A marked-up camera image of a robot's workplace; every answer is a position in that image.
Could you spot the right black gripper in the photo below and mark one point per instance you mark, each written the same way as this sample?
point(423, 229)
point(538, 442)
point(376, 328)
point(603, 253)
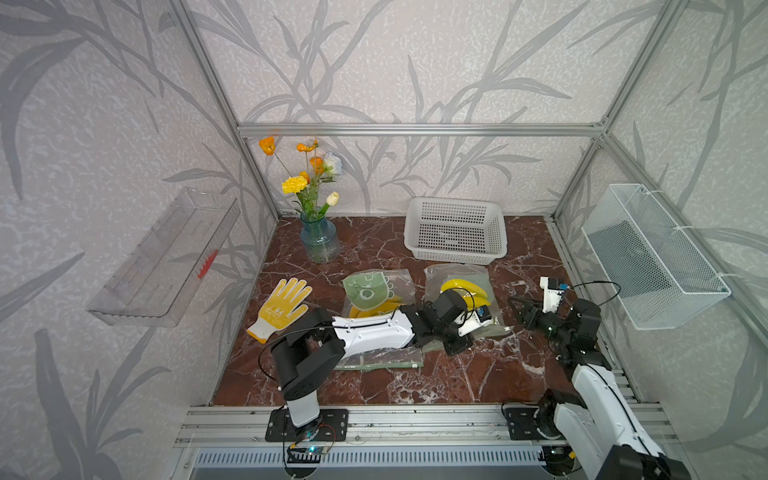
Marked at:
point(528, 313)

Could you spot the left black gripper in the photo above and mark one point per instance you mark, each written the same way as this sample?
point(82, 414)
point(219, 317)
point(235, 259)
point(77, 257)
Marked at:
point(461, 343)

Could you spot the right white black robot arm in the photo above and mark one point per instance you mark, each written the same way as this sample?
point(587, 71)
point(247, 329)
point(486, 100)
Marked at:
point(600, 427)

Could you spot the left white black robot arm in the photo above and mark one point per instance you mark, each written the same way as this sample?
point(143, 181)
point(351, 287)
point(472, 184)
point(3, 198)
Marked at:
point(311, 349)

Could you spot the bananas in left bag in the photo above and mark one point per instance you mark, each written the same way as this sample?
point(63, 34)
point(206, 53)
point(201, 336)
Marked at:
point(386, 307)

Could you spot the left zip-top bag with bananas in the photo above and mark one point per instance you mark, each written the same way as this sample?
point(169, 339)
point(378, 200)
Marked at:
point(369, 289)

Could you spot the white plastic basket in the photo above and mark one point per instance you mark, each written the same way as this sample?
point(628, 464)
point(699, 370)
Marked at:
point(455, 231)

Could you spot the blue glass vase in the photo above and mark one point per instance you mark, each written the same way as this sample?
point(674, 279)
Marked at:
point(320, 240)

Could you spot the right circuit board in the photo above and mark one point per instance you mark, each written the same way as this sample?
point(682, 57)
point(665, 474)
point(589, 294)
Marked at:
point(559, 460)

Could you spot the circuit board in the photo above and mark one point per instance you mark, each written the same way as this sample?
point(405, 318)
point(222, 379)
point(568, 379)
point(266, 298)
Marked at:
point(307, 454)
point(559, 460)

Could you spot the yellow work glove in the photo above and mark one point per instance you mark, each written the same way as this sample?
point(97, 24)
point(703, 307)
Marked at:
point(282, 308)

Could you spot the left circuit board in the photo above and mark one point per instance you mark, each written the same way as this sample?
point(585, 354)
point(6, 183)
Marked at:
point(307, 454)

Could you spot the artificial flower bouquet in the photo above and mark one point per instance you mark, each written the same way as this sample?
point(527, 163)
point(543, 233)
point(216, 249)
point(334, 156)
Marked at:
point(306, 184)

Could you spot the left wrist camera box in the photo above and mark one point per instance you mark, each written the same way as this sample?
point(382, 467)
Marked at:
point(476, 319)

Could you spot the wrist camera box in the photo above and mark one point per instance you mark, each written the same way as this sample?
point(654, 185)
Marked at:
point(476, 319)
point(554, 291)

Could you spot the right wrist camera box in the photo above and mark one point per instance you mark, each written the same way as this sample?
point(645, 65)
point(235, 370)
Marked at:
point(554, 291)

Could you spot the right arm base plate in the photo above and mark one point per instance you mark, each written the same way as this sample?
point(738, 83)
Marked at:
point(523, 424)

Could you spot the white wire mesh basket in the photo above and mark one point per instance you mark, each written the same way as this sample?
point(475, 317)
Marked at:
point(664, 277)

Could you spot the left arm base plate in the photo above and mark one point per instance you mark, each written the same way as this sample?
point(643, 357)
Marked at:
point(330, 426)

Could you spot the aluminium front rail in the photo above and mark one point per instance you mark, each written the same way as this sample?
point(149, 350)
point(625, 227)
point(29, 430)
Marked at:
point(369, 425)

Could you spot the clear acrylic wall shelf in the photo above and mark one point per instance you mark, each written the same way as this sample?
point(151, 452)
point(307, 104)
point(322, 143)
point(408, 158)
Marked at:
point(159, 279)

